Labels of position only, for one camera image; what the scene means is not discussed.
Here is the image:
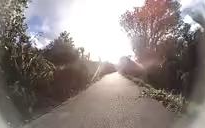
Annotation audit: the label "grey asphalt path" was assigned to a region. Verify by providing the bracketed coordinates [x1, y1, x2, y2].
[22, 71, 178, 128]

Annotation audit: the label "tall green bushes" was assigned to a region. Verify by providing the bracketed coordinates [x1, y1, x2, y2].
[0, 0, 118, 124]

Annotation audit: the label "bare reddish tree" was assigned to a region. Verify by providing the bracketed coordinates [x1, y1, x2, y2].
[119, 0, 185, 58]

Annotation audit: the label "dark green bushes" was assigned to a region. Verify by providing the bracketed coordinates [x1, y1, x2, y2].
[117, 19, 205, 104]

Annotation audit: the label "low green plants strip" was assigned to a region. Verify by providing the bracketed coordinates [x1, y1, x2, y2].
[121, 73, 188, 114]

